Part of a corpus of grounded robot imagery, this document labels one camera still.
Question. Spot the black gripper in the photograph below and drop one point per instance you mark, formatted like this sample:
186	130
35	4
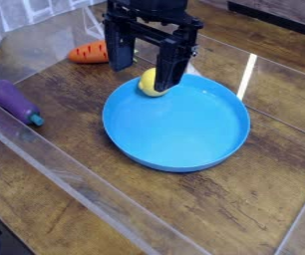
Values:
177	48

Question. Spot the purple toy eggplant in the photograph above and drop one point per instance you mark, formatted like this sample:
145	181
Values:
18	105

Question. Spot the blue round tray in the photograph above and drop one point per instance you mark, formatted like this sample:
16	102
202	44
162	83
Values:
182	132

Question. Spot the orange toy carrot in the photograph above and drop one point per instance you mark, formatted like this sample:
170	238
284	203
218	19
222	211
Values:
90	53

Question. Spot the yellow toy lemon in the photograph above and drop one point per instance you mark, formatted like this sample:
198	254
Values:
146	83

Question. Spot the black bar at back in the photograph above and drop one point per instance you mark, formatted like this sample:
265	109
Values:
266	17

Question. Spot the white grid curtain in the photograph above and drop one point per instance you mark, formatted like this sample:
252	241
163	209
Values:
20	13

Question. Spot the clear acrylic enclosure wall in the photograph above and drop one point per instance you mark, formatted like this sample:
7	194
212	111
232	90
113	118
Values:
76	198

